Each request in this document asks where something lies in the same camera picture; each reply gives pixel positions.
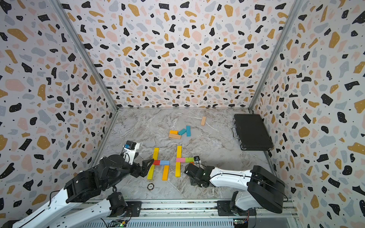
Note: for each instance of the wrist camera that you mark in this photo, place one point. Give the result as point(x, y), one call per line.
point(129, 151)
point(197, 159)

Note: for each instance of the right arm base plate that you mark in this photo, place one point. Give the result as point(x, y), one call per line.
point(224, 208)

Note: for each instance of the green block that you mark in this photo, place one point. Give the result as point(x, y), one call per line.
point(189, 159)

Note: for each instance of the aluminium front rail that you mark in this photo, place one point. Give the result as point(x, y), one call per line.
point(200, 209)

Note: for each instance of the circuit board with leds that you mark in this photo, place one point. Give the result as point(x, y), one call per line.
point(118, 224)

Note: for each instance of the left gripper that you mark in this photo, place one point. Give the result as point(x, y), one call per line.
point(139, 172)

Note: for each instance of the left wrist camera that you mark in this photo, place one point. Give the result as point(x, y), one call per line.
point(129, 151)

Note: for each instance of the tan wooden block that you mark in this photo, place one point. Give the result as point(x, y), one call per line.
point(174, 136)

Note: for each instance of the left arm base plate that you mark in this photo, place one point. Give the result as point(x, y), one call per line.
point(133, 209)

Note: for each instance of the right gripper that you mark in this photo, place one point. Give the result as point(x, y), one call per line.
point(192, 183)

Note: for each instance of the light blue block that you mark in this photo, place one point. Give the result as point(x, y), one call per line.
point(164, 162)

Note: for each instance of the lime yellow block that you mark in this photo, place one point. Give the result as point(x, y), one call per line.
point(151, 172)

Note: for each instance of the tan block upper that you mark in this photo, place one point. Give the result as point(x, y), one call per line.
point(203, 121)

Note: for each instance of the teal block tilted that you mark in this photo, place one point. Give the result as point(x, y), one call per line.
point(181, 132)

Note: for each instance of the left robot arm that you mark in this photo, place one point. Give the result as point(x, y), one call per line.
point(87, 184)

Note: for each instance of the teal block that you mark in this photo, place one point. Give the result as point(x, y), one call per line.
point(188, 131)
point(181, 132)

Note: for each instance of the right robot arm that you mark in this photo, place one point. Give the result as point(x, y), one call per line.
point(255, 188)

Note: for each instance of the black briefcase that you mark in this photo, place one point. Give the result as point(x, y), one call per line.
point(251, 133)

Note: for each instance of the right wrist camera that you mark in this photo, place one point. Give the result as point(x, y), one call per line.
point(197, 159)

